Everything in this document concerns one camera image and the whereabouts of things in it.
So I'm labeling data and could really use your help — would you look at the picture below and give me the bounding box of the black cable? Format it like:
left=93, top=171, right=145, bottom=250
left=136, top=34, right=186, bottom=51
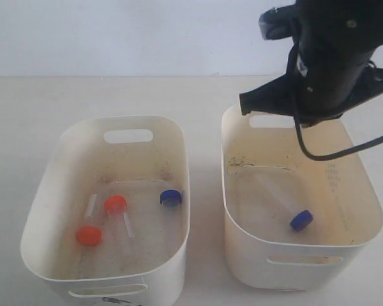
left=287, top=18, right=383, bottom=161

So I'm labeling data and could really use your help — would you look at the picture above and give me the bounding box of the clear tube orange cap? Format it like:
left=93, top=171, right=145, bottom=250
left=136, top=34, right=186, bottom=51
left=103, top=195, right=134, bottom=261
left=75, top=193, right=105, bottom=247

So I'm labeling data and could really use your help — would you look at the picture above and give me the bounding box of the clear tube front blue cap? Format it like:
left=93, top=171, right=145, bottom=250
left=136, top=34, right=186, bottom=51
left=257, top=173, right=313, bottom=232

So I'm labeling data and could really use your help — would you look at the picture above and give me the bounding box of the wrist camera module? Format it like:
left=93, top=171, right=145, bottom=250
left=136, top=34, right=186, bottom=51
left=259, top=5, right=297, bottom=40

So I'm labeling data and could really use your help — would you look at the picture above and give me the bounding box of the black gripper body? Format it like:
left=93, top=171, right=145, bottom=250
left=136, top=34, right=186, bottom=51
left=239, top=41, right=383, bottom=125

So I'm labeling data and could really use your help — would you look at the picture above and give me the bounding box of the clear tube blue cap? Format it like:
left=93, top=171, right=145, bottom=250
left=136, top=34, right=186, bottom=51
left=160, top=189, right=183, bottom=207
left=257, top=173, right=313, bottom=232

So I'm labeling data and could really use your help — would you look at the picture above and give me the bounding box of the white plastic bin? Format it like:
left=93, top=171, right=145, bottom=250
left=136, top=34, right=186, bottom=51
left=222, top=105, right=383, bottom=291
left=20, top=115, right=190, bottom=305

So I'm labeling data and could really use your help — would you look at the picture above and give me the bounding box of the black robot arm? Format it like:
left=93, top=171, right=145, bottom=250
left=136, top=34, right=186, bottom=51
left=239, top=0, right=383, bottom=125

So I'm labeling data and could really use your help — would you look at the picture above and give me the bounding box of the clear tube front orange cap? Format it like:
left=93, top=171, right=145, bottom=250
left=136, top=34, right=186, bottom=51
left=75, top=193, right=105, bottom=247

